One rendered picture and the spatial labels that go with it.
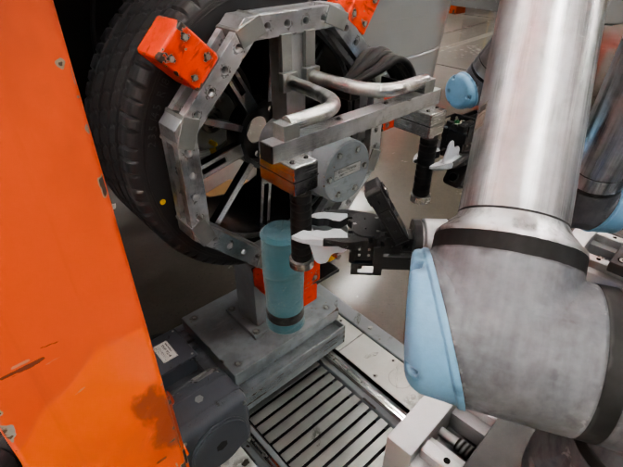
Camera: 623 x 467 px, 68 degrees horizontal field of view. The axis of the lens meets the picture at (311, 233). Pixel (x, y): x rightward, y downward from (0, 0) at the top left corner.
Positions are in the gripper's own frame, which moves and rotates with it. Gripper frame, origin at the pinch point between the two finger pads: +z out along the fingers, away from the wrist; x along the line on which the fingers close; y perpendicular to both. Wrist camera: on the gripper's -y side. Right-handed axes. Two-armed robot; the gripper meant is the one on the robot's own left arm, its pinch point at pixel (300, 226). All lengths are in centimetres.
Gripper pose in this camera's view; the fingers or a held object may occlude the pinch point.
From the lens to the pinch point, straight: 76.7
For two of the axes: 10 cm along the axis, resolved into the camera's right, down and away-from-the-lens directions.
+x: 0.6, -5.6, 8.2
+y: 0.0, 8.3, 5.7
